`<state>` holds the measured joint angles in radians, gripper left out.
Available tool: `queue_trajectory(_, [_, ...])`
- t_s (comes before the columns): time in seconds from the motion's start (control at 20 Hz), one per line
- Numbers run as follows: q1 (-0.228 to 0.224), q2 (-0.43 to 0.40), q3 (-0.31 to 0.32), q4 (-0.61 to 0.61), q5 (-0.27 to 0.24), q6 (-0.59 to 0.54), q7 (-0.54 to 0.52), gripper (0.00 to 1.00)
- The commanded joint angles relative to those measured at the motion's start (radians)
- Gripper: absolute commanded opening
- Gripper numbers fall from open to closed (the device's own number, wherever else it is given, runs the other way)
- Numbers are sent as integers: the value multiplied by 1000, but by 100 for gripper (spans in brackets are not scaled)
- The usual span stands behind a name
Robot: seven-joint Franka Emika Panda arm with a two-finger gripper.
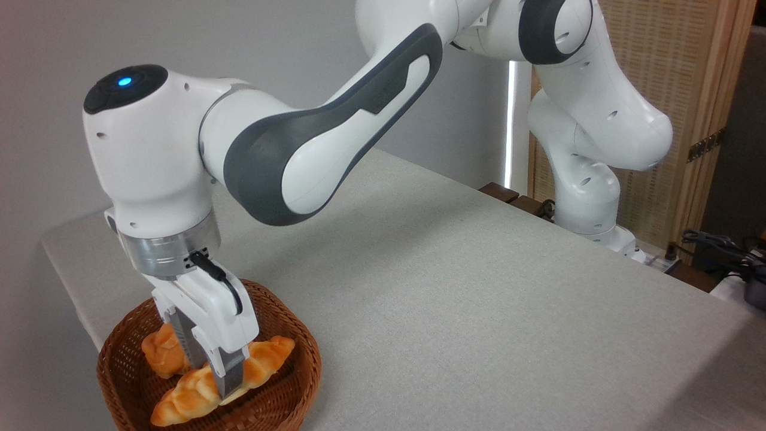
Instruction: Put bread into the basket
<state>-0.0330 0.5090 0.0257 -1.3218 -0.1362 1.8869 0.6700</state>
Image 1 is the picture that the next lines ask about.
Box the black cable bundle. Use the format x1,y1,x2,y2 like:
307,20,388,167
666,229,766,282

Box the dark brown wooden block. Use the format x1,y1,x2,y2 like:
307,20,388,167
509,195,554,221
479,182,520,204

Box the white power strip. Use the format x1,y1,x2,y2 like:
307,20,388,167
633,239,683,274

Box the round orange bread roll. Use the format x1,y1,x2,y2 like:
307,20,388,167
141,323,193,380

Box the brown wicker basket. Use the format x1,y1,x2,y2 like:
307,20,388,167
97,278,323,431

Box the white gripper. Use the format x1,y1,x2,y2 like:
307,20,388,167
144,269,260,399

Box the grey tablecloth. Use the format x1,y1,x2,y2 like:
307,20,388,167
41,148,766,431

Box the metal screen hinge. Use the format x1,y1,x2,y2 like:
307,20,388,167
687,128,727,163

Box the long braided bread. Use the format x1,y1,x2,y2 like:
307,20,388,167
150,335,296,427

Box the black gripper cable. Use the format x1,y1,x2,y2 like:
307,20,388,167
186,251,244,317

